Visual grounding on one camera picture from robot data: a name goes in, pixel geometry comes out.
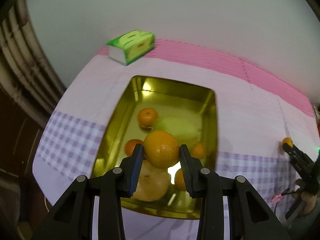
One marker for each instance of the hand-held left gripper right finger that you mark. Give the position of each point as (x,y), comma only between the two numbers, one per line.
(186,172)

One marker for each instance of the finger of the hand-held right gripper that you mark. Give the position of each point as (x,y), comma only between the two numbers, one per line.
(303,157)
(293,158)

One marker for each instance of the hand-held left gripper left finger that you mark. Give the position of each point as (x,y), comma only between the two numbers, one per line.
(135,172)

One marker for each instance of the yellow pear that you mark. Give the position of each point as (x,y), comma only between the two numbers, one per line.
(152,183)

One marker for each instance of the dark orange mandarin with stem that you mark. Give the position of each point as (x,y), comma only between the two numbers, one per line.
(130,147)

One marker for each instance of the green guava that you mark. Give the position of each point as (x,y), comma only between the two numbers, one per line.
(180,130)

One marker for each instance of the gold rectangular tin box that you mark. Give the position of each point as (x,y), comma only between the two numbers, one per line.
(175,90)

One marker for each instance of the pink purple checked tablecloth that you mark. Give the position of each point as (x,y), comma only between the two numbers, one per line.
(250,120)

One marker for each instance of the brown wooden cabinet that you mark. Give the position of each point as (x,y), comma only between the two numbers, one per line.
(17,155)

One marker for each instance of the green tissue pack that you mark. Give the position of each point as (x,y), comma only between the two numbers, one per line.
(130,46)

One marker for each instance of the bundle of beige pipes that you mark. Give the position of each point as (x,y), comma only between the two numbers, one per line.
(20,55)

